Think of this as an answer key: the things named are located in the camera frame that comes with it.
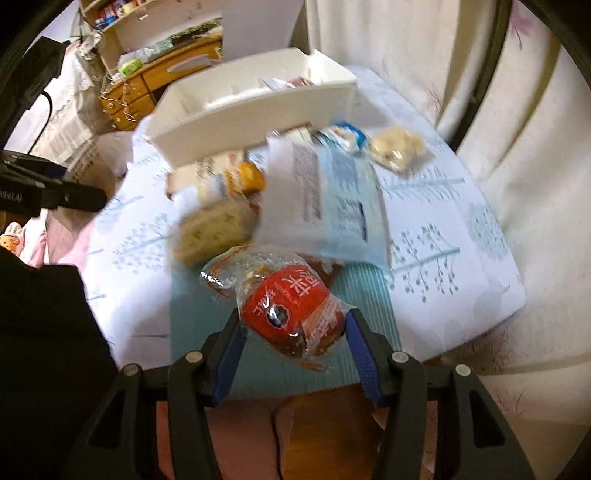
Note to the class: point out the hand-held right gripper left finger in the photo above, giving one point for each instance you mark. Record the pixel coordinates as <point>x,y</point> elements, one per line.
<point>231,350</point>

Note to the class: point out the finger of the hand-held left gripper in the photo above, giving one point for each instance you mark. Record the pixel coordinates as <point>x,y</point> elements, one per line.
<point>78,198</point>

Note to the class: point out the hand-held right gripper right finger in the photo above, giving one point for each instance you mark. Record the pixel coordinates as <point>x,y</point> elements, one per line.
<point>362,350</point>

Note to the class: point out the red label snack packet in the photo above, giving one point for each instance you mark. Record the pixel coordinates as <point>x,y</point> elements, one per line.
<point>286,309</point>

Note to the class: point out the clear packet with black print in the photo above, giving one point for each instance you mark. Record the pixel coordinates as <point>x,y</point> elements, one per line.
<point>203,173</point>

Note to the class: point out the large light blue packet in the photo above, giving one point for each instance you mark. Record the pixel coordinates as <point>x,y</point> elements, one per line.
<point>323,198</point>

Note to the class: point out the white plastic storage box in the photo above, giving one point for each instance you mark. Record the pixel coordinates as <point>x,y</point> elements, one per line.
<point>249,115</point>

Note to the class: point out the pale rice cracker packet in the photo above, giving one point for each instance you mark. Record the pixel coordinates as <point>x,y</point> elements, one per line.
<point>399,145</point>

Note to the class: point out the small blue and white packet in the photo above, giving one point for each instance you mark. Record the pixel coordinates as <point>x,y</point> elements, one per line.
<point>346,136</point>

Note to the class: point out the teal ribbed placemat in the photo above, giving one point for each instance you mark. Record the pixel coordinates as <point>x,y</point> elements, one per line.
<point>198,332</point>

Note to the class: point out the cartoon print cloth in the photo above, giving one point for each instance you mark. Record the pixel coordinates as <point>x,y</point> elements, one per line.
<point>9,237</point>

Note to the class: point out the pink blanket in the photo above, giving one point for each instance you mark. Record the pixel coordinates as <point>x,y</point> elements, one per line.
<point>60,240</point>

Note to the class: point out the lace covered cabinet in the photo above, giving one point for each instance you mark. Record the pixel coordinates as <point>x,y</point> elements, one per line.
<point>64,115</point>

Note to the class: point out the brown snack packet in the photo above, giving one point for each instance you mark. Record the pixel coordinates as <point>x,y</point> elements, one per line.
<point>328,272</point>

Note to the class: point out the beige cracker packet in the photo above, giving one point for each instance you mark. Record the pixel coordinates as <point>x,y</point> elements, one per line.
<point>212,230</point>

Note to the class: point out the wooden desk with drawers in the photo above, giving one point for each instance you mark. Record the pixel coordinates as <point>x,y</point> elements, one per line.
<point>138,92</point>

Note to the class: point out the black device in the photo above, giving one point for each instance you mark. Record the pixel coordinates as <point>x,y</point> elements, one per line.
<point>41,69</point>

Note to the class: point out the green tissue pack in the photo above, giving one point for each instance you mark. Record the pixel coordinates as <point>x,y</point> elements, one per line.
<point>129,67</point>

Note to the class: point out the dark cloth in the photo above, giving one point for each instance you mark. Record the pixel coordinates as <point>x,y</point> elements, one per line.
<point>41,369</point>

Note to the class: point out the wooden bookshelf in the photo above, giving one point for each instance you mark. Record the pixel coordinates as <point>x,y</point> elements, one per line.
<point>111,11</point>

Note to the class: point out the cream floral curtain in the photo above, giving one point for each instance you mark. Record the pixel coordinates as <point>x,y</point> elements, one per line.
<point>531,138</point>

